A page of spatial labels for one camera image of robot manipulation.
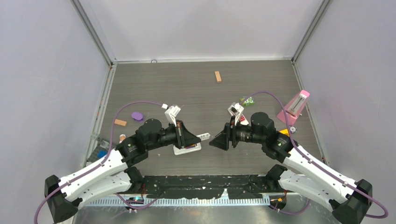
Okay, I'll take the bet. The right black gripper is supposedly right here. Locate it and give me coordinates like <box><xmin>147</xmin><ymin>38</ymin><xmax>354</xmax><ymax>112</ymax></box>
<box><xmin>210</xmin><ymin>116</ymin><xmax>265</xmax><ymax>151</ymax></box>

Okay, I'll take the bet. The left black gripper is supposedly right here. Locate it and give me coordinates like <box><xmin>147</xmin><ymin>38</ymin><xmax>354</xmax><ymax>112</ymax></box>
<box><xmin>147</xmin><ymin>119</ymin><xmax>201</xmax><ymax>150</ymax></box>

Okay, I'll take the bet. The small white remote control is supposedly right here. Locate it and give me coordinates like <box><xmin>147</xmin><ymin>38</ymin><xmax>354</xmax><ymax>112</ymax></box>
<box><xmin>173</xmin><ymin>143</ymin><xmax>202</xmax><ymax>155</ymax></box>

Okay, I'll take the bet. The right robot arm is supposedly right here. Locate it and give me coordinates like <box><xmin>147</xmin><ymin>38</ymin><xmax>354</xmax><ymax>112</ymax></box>
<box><xmin>209</xmin><ymin>112</ymin><xmax>372</xmax><ymax>224</ymax></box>

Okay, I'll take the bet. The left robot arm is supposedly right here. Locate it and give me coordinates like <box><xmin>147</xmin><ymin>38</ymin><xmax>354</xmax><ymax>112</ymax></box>
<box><xmin>44</xmin><ymin>119</ymin><xmax>210</xmax><ymax>224</ymax></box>

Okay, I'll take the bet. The green monster cube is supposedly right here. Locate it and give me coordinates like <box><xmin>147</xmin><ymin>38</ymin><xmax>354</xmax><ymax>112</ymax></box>
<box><xmin>240</xmin><ymin>96</ymin><xmax>255</xmax><ymax>107</ymax></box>

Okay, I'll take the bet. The purple round disc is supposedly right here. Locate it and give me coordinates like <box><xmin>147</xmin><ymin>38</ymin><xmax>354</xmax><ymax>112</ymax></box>
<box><xmin>131</xmin><ymin>112</ymin><xmax>144</xmax><ymax>122</ymax></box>

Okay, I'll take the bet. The small toy figure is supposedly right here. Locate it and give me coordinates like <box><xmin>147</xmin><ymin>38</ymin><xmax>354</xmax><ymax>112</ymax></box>
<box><xmin>119</xmin><ymin>134</ymin><xmax>126</xmax><ymax>143</ymax></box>

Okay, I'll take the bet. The small wooden block left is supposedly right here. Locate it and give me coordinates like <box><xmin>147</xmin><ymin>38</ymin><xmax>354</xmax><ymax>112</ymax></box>
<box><xmin>114</xmin><ymin>119</ymin><xmax>127</xmax><ymax>126</ymax></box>

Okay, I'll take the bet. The pink metronome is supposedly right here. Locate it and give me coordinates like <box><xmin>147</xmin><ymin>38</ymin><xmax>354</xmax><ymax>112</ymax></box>
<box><xmin>276</xmin><ymin>90</ymin><xmax>310</xmax><ymax>126</ymax></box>

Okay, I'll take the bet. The grey lego baseplate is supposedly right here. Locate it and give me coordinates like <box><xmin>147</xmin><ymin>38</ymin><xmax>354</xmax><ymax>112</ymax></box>
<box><xmin>86</xmin><ymin>137</ymin><xmax>109</xmax><ymax>163</ymax></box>

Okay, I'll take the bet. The blue lego brick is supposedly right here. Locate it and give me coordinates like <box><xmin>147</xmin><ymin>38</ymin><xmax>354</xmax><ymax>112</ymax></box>
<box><xmin>97</xmin><ymin>150</ymin><xmax>107</xmax><ymax>159</ymax></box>

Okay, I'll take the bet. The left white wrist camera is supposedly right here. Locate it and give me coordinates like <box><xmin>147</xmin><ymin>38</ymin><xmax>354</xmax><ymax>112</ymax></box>
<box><xmin>161</xmin><ymin>104</ymin><xmax>181</xmax><ymax>126</ymax></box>

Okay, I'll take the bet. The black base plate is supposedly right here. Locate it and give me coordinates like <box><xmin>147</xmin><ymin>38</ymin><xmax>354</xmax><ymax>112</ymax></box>
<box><xmin>144</xmin><ymin>175</ymin><xmax>284</xmax><ymax>199</ymax></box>

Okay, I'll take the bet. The yellow triangle frame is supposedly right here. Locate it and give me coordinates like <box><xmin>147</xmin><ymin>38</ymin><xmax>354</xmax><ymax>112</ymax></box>
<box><xmin>279</xmin><ymin>129</ymin><xmax>290</xmax><ymax>137</ymax></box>

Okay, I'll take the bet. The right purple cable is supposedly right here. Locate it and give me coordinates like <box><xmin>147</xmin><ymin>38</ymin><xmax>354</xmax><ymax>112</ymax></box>
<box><xmin>240</xmin><ymin>90</ymin><xmax>389</xmax><ymax>219</ymax></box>

